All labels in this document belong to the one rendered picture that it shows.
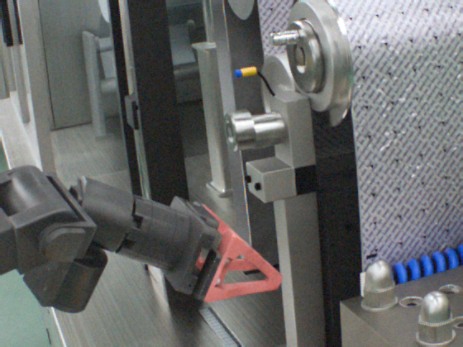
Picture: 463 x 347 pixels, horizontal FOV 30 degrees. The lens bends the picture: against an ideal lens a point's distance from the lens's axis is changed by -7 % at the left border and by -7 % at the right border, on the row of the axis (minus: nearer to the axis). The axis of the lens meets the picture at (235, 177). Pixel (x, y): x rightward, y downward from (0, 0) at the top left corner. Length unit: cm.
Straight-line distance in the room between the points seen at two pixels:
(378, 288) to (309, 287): 17
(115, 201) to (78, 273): 8
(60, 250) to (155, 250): 11
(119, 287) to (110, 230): 52
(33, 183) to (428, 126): 40
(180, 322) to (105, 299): 15
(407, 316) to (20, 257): 35
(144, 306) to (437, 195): 48
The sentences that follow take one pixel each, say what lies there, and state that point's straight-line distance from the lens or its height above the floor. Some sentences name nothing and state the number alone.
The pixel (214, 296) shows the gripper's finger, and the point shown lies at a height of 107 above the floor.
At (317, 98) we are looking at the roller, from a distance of 91.
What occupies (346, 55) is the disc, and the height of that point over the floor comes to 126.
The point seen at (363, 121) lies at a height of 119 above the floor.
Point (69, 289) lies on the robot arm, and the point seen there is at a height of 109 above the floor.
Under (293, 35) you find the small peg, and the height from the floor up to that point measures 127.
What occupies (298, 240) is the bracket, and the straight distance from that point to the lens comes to 97.
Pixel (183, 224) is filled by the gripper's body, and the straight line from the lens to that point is 82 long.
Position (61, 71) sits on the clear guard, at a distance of 183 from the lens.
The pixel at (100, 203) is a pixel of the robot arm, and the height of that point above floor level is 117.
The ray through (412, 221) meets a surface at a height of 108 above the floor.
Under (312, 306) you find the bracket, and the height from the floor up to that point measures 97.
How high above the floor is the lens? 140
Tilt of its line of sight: 17 degrees down
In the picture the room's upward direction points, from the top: 7 degrees counter-clockwise
